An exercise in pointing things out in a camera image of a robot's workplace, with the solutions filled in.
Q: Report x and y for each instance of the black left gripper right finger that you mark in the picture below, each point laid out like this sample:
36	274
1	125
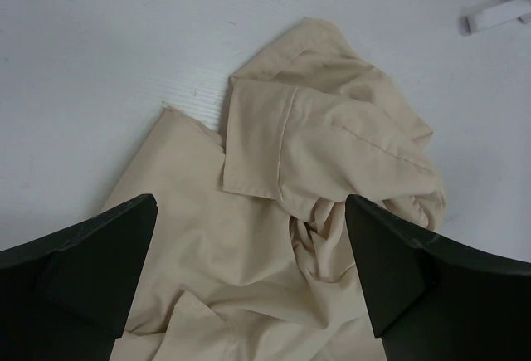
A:
432	298

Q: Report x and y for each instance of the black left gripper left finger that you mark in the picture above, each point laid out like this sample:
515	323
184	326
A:
67	295

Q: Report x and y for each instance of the beige trousers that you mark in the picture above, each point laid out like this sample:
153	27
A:
250	257

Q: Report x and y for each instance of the white clothes rack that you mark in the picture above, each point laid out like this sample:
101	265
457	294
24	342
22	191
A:
493	8

